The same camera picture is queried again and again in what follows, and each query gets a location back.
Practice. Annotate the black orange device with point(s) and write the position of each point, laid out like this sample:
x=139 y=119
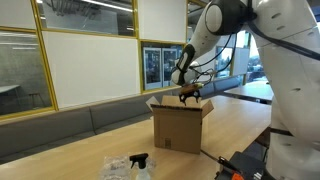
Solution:
x=240 y=167

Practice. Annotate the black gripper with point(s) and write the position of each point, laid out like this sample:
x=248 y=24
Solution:
x=185 y=96

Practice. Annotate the clear spray bottle black nozzle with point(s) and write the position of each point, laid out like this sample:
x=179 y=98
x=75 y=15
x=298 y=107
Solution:
x=143 y=173

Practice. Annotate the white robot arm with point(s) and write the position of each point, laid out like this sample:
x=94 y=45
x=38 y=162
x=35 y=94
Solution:
x=288 y=41

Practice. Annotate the grey bench seat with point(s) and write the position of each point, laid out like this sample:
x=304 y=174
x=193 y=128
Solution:
x=27 y=137

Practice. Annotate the wall poster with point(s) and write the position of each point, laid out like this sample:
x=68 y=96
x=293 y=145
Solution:
x=152 y=62

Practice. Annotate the brown cardboard box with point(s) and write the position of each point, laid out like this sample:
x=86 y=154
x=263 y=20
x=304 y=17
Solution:
x=178 y=125

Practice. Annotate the large clear air-cushion bag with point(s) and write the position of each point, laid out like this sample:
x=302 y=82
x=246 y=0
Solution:
x=119 y=168

